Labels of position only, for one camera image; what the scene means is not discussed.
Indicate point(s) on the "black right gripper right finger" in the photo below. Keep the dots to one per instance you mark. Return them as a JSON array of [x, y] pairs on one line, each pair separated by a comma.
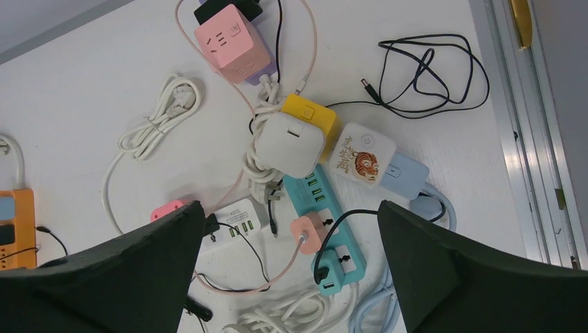
[[446, 282]]

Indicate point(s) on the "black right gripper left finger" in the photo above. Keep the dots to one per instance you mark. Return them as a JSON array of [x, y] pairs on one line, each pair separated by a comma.
[[137, 282]]

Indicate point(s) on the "orange power strip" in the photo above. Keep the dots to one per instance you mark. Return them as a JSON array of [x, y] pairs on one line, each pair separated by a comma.
[[18, 233]]

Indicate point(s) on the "white tiger cube socket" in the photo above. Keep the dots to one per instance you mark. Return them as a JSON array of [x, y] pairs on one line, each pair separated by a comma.
[[361, 155]]

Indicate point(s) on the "yellow cube socket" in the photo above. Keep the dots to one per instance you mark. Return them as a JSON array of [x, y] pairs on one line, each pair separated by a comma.
[[317, 115]]

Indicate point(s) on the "pink cube socket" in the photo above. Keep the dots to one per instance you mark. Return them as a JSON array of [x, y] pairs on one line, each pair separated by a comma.
[[234, 49]]

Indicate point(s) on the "pink flat adapter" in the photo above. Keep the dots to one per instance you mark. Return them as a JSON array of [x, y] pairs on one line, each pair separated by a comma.
[[167, 209]]

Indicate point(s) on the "black adapter on white strip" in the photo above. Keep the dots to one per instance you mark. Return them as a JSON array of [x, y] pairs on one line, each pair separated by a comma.
[[211, 225]]

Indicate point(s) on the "light blue power strip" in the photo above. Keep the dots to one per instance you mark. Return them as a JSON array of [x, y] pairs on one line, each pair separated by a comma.
[[405, 176]]

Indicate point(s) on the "teal charger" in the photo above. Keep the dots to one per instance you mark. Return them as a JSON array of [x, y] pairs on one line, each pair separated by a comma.
[[331, 275]]

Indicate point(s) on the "white power strip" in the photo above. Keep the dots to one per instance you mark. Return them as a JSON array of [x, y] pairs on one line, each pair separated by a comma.
[[241, 218]]

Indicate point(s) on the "salmon pink charger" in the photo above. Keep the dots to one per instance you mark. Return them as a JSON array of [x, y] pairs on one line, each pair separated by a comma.
[[311, 230]]

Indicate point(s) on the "teal power strip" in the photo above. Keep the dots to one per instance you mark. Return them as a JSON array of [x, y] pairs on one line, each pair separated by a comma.
[[315, 193]]

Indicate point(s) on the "white cube adapter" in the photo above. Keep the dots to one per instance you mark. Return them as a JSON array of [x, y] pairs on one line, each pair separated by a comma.
[[289, 145]]

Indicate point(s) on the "purple power strip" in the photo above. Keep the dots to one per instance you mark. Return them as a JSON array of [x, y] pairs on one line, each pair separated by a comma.
[[230, 13]]

